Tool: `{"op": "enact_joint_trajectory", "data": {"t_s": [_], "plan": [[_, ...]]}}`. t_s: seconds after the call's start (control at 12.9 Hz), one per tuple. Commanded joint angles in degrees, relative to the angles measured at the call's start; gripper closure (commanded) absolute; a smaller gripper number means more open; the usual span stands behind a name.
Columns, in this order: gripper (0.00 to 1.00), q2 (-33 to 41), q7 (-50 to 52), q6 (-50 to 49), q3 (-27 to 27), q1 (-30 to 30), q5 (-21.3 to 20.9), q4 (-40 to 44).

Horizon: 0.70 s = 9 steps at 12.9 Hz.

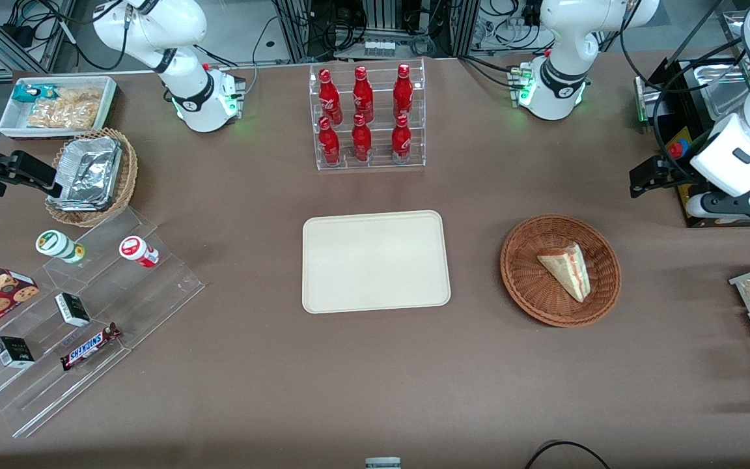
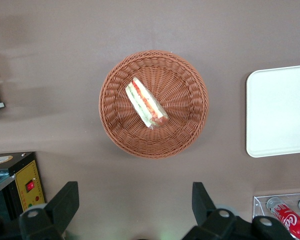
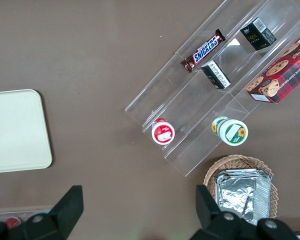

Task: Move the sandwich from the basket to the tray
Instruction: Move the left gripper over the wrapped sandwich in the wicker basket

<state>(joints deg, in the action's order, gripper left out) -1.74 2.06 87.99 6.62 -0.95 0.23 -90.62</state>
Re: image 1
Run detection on white rectangular plastic bin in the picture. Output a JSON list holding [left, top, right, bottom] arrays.
[[0, 76, 118, 139]]

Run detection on clear acrylic bottle rack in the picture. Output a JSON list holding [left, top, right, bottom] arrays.
[[309, 58, 426, 171]]

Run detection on shiny metal pan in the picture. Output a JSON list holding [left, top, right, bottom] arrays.
[[693, 60, 750, 123]]

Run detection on snickers chocolate bar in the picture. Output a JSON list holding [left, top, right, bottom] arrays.
[[60, 322, 122, 372]]

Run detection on silver foil tray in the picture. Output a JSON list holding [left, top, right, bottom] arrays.
[[49, 135, 123, 212]]

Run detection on clear acrylic stepped shelf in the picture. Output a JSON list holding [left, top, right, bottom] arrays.
[[0, 206, 206, 438]]

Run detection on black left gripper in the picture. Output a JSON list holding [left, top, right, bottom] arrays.
[[630, 155, 699, 199]]

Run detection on triangle sandwich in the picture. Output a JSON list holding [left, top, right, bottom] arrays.
[[537, 242, 592, 304]]

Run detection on beige plastic tray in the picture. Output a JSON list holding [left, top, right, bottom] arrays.
[[301, 210, 452, 315]]

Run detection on clear bag of crackers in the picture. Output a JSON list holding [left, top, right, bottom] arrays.
[[27, 88, 104, 130]]

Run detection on small black carton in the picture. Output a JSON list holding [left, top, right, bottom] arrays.
[[55, 292, 91, 328], [0, 335, 36, 369]]

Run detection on red capped white bottle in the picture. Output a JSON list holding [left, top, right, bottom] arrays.
[[118, 235, 161, 268]]

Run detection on black appliance box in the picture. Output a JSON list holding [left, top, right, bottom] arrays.
[[633, 57, 750, 229]]

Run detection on red cola bottle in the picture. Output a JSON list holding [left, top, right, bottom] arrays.
[[352, 113, 373, 163], [318, 116, 341, 166], [318, 68, 343, 126], [391, 113, 412, 163], [393, 63, 414, 122], [352, 65, 374, 124]]

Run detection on green capped white bottle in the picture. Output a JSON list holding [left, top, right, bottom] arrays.
[[35, 229, 86, 264]]

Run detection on tan oval wicker basket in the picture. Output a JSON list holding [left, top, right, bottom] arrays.
[[45, 128, 139, 228]]

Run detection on black cable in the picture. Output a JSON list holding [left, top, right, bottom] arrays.
[[523, 441, 612, 469]]

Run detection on teal snack packet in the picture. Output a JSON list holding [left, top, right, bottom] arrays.
[[12, 83, 58, 104]]

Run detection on brown round wicker basket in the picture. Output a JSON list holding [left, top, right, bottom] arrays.
[[500, 214, 622, 328]]

